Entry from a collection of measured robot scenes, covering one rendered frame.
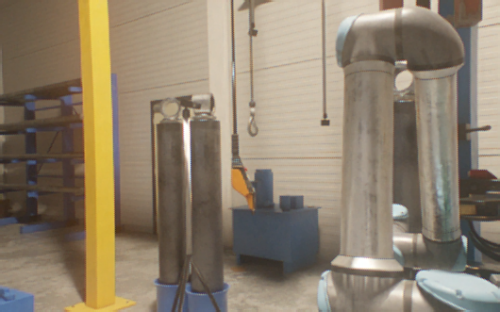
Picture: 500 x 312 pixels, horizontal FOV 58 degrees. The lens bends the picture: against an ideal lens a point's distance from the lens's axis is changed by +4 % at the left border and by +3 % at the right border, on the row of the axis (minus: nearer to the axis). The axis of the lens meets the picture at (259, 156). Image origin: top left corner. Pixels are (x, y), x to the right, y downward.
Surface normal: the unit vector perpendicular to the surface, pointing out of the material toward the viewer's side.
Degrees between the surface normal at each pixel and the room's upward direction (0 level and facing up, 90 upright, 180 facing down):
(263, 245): 90
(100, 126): 90
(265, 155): 90
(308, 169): 90
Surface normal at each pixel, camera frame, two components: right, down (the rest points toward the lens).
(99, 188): 0.78, -0.01
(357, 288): -0.49, -0.15
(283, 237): -0.63, 0.02
